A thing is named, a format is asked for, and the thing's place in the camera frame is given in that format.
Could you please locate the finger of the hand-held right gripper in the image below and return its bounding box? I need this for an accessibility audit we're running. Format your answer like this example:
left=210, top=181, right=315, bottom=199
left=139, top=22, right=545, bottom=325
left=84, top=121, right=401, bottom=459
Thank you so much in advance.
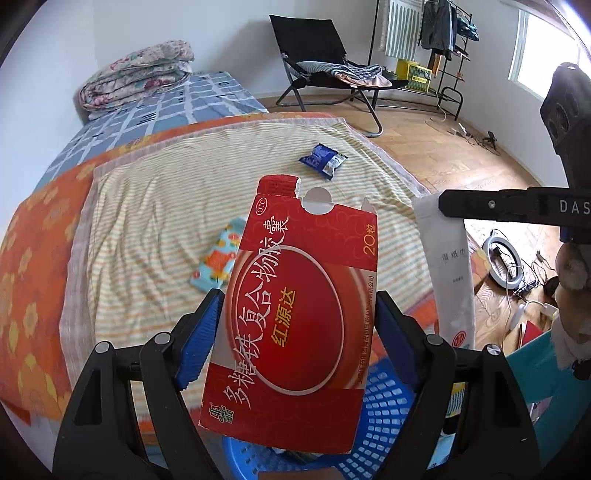
left=438, top=188, right=546, bottom=222

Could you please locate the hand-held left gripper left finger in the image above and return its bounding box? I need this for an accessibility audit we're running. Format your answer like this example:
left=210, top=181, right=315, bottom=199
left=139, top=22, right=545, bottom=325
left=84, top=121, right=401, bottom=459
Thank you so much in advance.
left=53, top=288, right=227, bottom=480

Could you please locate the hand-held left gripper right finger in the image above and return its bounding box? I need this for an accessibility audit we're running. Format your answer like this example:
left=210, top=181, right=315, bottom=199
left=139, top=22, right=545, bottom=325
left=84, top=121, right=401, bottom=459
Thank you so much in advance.
left=376, top=290, right=541, bottom=480

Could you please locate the white wet wipe packet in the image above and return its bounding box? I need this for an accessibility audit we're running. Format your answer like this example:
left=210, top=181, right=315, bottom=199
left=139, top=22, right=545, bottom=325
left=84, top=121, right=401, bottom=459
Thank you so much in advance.
left=412, top=194, right=476, bottom=352

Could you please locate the blue plastic basket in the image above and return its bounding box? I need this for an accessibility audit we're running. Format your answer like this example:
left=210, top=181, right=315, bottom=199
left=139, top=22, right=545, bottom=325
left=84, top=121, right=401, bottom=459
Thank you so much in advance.
left=222, top=302, right=467, bottom=480

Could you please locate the red cardboard box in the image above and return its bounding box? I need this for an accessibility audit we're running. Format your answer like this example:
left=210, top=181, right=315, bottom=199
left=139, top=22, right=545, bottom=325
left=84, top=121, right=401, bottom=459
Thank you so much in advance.
left=198, top=173, right=379, bottom=455

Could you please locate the person's right forearm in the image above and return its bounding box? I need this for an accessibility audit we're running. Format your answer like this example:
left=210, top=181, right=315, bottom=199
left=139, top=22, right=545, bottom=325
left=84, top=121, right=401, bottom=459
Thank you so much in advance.
left=554, top=240, right=591, bottom=370

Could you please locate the window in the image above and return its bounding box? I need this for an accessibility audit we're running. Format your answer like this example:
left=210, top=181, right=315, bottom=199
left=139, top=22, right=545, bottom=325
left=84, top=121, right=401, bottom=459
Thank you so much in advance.
left=508, top=0, right=591, bottom=100

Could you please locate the colourful patterned packet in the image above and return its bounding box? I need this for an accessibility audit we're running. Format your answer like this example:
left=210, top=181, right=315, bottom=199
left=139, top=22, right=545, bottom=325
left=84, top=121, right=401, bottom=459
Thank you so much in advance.
left=189, top=217, right=245, bottom=295

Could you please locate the teal hanging garment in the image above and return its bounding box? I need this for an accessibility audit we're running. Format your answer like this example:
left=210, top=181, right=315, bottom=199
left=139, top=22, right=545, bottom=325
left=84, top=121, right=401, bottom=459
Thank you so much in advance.
left=455, top=18, right=481, bottom=42

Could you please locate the red flat board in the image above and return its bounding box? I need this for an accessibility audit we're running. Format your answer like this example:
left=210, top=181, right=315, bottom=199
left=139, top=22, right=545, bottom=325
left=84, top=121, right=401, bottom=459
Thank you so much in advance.
left=519, top=320, right=548, bottom=347

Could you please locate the yellow striped towel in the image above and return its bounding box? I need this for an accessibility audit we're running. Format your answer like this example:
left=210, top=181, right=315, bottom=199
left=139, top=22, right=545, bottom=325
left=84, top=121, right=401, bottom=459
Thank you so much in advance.
left=62, top=117, right=435, bottom=416

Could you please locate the yellow plastic crate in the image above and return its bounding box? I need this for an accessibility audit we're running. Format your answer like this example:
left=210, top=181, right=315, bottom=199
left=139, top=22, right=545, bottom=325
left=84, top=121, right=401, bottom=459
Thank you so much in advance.
left=396, top=59, right=434, bottom=93

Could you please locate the teal plastic stool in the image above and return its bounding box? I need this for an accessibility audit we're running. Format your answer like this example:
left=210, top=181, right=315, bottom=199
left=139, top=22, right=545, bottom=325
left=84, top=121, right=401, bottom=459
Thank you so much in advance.
left=505, top=330, right=591, bottom=425

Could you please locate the dark hanging jacket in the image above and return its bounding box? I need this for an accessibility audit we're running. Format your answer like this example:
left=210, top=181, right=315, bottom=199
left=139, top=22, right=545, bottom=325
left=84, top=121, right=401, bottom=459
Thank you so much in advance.
left=419, top=0, right=455, bottom=61

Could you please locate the pink cloth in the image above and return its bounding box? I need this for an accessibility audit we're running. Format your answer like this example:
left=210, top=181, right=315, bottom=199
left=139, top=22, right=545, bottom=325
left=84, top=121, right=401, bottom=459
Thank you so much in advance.
left=335, top=71, right=393, bottom=88

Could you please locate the blue snack packet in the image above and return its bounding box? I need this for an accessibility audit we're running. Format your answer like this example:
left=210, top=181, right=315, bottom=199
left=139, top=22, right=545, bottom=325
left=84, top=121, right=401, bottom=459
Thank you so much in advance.
left=298, top=144, right=348, bottom=181

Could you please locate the striped cloth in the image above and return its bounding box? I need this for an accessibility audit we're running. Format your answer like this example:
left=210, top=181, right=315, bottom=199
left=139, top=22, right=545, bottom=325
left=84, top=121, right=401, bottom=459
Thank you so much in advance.
left=298, top=60, right=383, bottom=84

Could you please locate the green striped hanging towel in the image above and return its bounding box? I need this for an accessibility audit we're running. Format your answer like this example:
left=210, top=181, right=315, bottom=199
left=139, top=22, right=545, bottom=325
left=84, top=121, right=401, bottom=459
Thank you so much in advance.
left=379, top=0, right=423, bottom=58

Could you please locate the black metal drying rack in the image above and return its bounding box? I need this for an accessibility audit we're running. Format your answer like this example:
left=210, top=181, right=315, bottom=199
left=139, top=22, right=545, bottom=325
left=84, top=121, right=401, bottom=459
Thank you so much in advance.
left=367, top=0, right=481, bottom=121

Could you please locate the bed with blue plaid sheet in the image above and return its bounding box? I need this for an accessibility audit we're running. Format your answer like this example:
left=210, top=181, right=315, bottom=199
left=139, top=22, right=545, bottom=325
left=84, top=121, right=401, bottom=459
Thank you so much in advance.
left=34, top=69, right=269, bottom=185

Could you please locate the black folding chair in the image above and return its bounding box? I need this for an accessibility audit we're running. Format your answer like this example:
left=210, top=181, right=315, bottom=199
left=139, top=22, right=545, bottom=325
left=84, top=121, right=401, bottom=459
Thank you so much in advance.
left=269, top=14, right=409, bottom=138

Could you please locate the folded floral quilt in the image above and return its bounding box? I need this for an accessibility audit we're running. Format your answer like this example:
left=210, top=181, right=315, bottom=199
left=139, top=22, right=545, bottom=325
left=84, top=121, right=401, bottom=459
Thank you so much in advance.
left=78, top=41, right=195, bottom=121

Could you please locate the white ring light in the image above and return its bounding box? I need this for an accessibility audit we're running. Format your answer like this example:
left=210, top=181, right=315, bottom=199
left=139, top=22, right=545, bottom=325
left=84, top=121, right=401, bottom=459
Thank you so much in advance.
left=482, top=229, right=525, bottom=291

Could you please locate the black cable bundle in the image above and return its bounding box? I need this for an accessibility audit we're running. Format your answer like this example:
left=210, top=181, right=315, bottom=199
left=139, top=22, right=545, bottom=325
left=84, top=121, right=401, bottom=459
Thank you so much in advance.
left=512, top=251, right=557, bottom=298

